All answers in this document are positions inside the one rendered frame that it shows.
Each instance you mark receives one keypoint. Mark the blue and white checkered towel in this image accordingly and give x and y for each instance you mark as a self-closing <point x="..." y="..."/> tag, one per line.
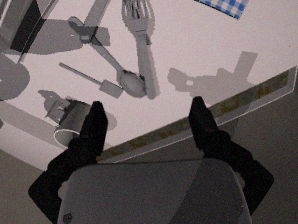
<point x="232" y="8"/>

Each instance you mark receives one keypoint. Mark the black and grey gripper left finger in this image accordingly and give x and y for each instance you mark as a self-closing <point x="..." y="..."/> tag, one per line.
<point x="81" y="150"/>

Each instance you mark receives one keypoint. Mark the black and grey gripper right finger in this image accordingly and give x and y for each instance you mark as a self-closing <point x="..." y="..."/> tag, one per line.
<point x="258" y="179"/>

